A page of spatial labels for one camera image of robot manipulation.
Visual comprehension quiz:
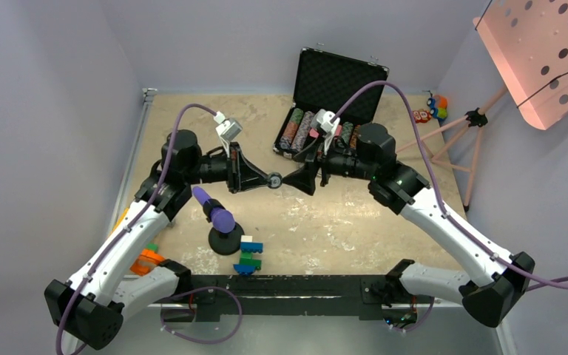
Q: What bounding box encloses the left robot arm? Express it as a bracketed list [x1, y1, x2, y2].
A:
[44, 129, 282, 354]

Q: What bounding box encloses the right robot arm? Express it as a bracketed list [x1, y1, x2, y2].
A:
[283, 123, 535, 328]

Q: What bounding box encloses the green and red chip row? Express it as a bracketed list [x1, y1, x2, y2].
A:
[279, 108, 304, 149]

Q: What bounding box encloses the black aluminium poker case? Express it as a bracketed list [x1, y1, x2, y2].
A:
[272, 47, 389, 159]

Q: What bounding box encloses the colourful toy car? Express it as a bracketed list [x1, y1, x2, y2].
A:
[427, 95, 448, 121]

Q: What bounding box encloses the purple handheld massager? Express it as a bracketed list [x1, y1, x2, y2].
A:
[192, 186, 236, 233]

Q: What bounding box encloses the orange toy piece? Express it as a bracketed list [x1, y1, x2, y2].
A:
[129, 243, 166, 277]

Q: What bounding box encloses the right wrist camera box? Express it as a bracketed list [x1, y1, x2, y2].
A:
[311, 109, 340, 155]

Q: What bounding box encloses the dark green chip stack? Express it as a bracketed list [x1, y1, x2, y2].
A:
[339, 122, 354, 146]

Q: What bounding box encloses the black base bar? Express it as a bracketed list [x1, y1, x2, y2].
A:
[166, 274, 434, 323]

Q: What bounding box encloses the red toy card pack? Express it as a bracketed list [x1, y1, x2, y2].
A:
[413, 109, 433, 124]

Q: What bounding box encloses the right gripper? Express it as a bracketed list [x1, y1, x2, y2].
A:
[283, 132, 376, 196]

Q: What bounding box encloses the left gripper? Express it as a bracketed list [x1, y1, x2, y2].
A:
[183, 141, 270, 193]

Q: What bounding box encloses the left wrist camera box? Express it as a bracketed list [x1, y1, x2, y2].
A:
[213, 111, 243, 155]

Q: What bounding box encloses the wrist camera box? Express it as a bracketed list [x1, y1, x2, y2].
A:
[213, 111, 243, 155]
[311, 109, 340, 155]

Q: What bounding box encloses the aluminium table frame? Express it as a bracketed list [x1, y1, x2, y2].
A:
[58, 87, 518, 355]

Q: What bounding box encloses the blue green toy brick stack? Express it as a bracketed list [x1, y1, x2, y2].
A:
[233, 235, 264, 276]

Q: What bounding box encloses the fifty value poker chip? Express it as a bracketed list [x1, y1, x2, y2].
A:
[268, 172, 283, 189]

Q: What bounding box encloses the pink music stand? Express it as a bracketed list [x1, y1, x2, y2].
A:
[424, 1, 568, 209]

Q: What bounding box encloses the orange and black chip row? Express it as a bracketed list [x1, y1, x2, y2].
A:
[349, 125, 360, 149]

